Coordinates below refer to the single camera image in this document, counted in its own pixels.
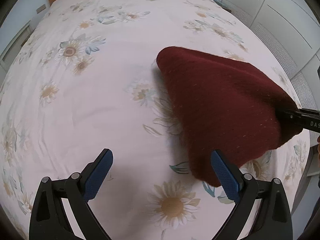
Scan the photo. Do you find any white wardrobe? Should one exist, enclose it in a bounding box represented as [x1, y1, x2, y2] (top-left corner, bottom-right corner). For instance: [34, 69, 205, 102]
[217, 0, 320, 81]

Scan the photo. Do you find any white radiator cover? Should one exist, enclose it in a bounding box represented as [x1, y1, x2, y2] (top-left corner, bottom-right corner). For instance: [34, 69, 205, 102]
[1, 21, 33, 72]

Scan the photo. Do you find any wall socket plate left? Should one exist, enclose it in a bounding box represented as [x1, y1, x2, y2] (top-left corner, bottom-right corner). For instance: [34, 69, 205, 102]
[36, 4, 47, 14]

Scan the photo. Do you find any dark red knit sweater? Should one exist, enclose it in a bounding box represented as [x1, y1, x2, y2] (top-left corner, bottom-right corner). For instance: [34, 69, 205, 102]
[156, 47, 302, 187]

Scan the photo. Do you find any wooden nightstand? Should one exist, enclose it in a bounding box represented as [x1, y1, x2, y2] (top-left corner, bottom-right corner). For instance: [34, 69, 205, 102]
[214, 0, 232, 13]

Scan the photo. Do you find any pink floral bed cover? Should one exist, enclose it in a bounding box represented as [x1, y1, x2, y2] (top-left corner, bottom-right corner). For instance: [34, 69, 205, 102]
[1, 0, 299, 239]

